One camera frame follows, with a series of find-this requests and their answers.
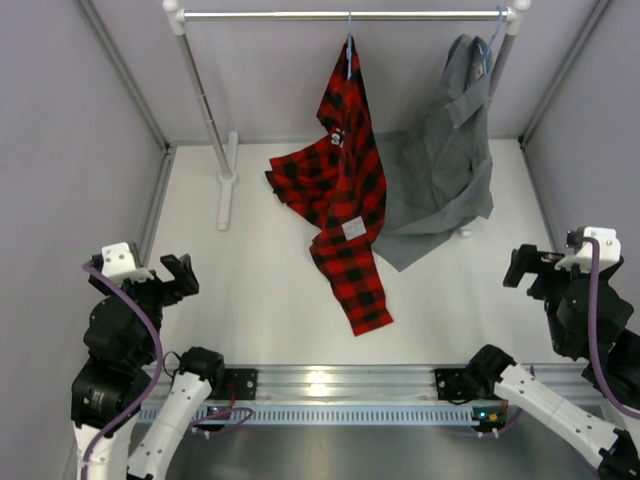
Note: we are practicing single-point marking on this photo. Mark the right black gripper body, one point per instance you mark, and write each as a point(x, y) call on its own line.
point(549, 284)

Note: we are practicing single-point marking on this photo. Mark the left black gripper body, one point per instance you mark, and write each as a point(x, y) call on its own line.
point(152, 295)

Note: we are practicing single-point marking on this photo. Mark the red black plaid shirt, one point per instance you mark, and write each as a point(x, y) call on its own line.
point(338, 185)

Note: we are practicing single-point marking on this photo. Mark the light blue wire hanger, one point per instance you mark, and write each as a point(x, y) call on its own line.
point(349, 47)

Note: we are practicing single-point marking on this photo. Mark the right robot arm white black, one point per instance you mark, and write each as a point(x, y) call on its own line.
point(592, 405)

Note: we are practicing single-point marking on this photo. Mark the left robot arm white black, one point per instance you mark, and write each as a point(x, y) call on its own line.
point(124, 365)

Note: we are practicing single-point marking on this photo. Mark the grey button shirt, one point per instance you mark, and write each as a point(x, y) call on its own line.
point(438, 172)

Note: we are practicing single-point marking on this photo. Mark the blue hanger holding grey shirt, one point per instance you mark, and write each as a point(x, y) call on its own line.
point(484, 49)

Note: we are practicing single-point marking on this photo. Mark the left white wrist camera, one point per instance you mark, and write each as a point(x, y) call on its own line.
point(120, 262)

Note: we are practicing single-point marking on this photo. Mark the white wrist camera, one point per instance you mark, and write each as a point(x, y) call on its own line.
point(588, 244)
point(120, 262)

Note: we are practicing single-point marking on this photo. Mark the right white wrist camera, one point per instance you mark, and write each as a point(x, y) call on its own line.
point(588, 244)

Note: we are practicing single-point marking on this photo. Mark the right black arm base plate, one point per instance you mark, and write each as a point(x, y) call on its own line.
point(458, 386)

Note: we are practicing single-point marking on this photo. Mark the grey slotted cable duct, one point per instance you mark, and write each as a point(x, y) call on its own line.
point(352, 415)

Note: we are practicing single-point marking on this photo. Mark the aluminium mounting rail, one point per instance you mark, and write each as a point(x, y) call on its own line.
point(391, 384)

